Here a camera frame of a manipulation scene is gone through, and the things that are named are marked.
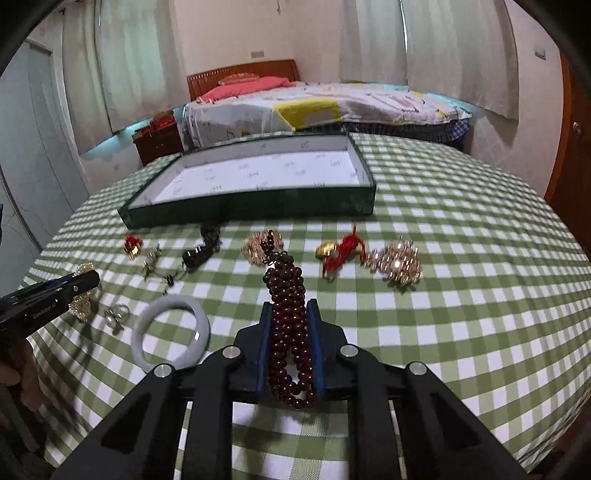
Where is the black pendant with cord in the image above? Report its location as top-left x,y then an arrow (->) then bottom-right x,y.
163,223 -> 221,295

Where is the left hand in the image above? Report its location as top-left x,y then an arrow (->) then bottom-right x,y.
1,338 -> 46,412

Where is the red knot gold charm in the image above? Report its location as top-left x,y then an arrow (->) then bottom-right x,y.
315,224 -> 368,280

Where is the white curtain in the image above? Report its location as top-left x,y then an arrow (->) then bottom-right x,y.
62,1 -> 187,154
339,1 -> 519,120

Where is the white pearl bracelet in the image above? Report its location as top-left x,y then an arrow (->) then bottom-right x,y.
67,262 -> 102,322

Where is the red box on nightstand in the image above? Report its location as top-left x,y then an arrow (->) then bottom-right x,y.
149,110 -> 176,131

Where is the dark wooden nightstand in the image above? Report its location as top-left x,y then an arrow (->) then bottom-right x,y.
132,122 -> 183,166

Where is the red gold small charm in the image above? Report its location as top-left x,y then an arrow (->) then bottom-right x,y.
123,235 -> 143,259

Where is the green checkered tablecloth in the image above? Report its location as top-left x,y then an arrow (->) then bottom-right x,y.
24,134 -> 590,479

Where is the wooden door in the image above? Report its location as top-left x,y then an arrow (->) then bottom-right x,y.
545,53 -> 591,256

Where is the gold bead bracelet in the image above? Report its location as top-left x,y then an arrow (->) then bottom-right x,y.
241,230 -> 286,267

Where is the dark red bead bracelet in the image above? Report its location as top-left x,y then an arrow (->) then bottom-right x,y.
260,229 -> 320,410

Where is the silver ring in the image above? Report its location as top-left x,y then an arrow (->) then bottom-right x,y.
103,303 -> 131,334

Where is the bed with patterned cover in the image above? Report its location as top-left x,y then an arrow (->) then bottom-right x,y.
182,82 -> 472,148

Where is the white curtain right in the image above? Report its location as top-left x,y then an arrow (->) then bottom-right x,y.
339,1 -> 519,120

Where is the gold pearl brooch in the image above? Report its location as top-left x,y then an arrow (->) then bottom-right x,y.
363,237 -> 423,287

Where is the white curtain left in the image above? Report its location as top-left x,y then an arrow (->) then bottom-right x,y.
62,1 -> 187,154

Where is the wooden headboard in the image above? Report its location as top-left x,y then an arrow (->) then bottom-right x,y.
185,58 -> 302,100

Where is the green jewelry box tray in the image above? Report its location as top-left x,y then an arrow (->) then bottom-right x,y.
118,133 -> 377,229

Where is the white jade bangle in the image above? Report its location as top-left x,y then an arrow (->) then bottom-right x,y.
131,294 -> 211,372

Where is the pink pillow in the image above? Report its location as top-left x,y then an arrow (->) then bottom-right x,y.
197,76 -> 295,103

